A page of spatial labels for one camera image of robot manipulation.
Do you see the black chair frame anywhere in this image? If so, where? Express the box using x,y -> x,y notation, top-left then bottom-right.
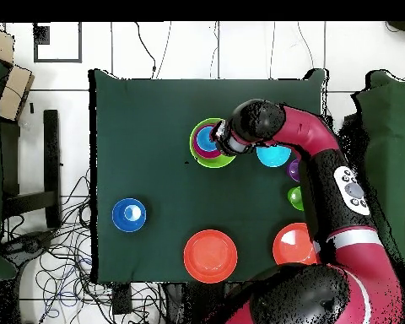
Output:
1,109 -> 62,230

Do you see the green cup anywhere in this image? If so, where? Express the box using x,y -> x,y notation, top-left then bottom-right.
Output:
287,186 -> 305,212

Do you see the small light blue bowl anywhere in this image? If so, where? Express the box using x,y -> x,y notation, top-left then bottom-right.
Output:
256,143 -> 292,169

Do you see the grey stand foot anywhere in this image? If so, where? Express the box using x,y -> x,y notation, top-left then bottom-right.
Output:
0,229 -> 58,267

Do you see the black floor cable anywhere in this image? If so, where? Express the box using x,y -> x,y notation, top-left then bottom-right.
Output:
133,21 -> 157,79

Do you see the purple cup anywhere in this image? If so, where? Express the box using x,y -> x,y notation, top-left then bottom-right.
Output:
286,158 -> 302,184

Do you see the large green bowl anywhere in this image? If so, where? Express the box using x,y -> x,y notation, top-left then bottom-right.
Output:
189,117 -> 238,170

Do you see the dark green table cloth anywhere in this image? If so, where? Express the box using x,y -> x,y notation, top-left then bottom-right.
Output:
88,68 -> 329,284

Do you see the black box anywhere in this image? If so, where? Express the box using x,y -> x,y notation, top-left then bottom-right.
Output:
338,112 -> 365,159

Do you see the light blue cup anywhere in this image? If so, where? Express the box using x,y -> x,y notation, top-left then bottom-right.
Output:
196,126 -> 219,154

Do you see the black square floor frame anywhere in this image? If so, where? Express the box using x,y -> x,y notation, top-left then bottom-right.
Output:
33,21 -> 83,64

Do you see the large orange bowl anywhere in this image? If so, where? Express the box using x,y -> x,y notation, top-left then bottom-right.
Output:
183,229 -> 239,284
272,222 -> 321,267

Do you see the black power strip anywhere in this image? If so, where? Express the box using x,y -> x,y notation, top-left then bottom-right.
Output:
111,282 -> 133,316

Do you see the small pink bowl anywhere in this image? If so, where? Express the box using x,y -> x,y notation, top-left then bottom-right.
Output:
192,123 -> 224,160

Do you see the small dark blue bowl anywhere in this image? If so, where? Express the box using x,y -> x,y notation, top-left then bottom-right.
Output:
111,197 -> 148,233

